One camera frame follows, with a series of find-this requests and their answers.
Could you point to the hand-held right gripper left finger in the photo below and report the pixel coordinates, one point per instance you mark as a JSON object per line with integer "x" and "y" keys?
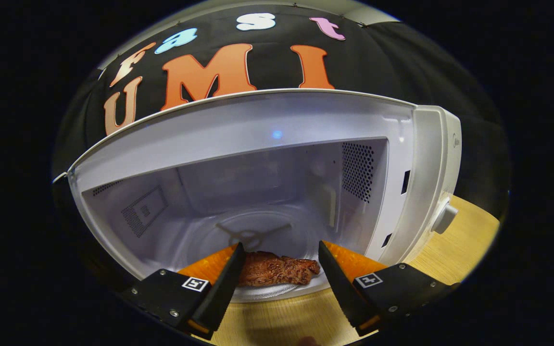
{"x": 221, "y": 288}

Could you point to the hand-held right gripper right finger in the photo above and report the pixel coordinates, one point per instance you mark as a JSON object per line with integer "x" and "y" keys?
{"x": 342, "y": 288}

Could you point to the brown grilled meat piece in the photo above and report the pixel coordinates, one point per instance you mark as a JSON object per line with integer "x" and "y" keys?
{"x": 277, "y": 269}

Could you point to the white microwave oven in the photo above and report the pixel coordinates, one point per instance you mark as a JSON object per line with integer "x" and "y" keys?
{"x": 258, "y": 125}

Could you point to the glass turntable plate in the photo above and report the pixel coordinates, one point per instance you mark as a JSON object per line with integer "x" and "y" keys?
{"x": 277, "y": 226}

